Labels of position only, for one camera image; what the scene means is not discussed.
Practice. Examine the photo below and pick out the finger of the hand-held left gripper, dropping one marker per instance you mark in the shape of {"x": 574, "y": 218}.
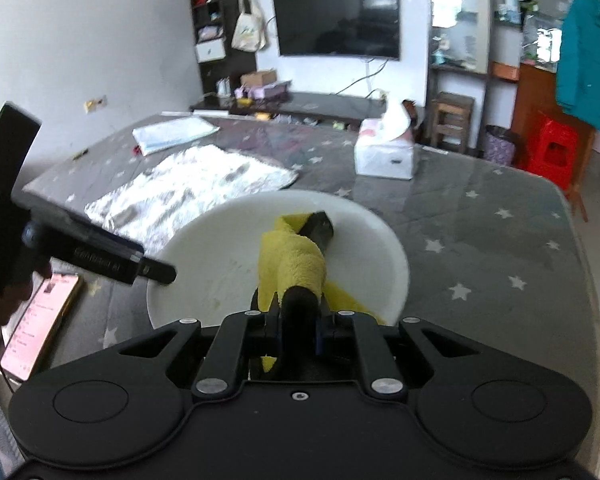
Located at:
{"x": 159, "y": 272}

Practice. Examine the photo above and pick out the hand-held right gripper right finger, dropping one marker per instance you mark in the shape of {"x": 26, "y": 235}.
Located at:
{"x": 321, "y": 335}

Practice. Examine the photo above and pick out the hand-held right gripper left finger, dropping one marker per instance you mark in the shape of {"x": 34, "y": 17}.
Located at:
{"x": 275, "y": 335}

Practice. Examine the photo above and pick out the white round plate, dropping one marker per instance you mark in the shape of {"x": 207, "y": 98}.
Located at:
{"x": 220, "y": 255}

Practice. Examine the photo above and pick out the yellow cleaning cloth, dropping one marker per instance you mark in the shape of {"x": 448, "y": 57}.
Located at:
{"x": 292, "y": 260}

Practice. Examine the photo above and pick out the person's left hand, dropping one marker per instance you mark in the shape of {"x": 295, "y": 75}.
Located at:
{"x": 7, "y": 307}

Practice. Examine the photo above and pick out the white towel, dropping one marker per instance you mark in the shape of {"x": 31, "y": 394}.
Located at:
{"x": 180, "y": 185}

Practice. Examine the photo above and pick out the smartphone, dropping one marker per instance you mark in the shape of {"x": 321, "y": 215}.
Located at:
{"x": 37, "y": 325}

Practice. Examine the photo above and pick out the paper booklet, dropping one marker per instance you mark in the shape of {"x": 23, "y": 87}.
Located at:
{"x": 172, "y": 132}

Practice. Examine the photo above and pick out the white tissue box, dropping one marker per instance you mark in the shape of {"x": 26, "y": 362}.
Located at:
{"x": 382, "y": 155}

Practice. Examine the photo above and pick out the purple box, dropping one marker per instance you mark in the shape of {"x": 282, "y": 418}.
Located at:
{"x": 267, "y": 91}

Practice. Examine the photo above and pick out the cardboard box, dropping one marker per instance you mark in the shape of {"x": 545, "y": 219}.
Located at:
{"x": 257, "y": 78}

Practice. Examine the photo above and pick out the dark TV cabinet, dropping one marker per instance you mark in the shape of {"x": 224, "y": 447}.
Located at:
{"x": 325, "y": 105}

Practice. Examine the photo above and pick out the wooden stool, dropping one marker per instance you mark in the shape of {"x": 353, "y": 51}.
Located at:
{"x": 450, "y": 120}

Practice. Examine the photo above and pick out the canvas tote bag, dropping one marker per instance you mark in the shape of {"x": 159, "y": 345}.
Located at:
{"x": 249, "y": 32}

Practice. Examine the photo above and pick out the patterned trash bin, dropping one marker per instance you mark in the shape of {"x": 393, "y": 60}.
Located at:
{"x": 499, "y": 145}

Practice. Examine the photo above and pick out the red plastic stool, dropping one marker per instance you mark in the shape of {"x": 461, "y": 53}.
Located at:
{"x": 550, "y": 150}

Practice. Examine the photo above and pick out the wooden cabinet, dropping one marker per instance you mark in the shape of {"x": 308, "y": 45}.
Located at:
{"x": 530, "y": 95}

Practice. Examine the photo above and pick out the glass display cabinet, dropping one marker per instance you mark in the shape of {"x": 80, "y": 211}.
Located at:
{"x": 455, "y": 15}

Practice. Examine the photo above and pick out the teal jacket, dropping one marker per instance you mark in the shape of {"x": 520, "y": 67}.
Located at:
{"x": 590, "y": 60}

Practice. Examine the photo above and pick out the yellowed wall socket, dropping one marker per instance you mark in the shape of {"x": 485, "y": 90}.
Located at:
{"x": 95, "y": 103}

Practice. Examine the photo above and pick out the dark wall shelf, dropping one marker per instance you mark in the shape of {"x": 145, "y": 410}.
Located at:
{"x": 215, "y": 20}

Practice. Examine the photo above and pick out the wall-mounted television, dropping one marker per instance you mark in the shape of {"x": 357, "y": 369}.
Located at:
{"x": 335, "y": 20}

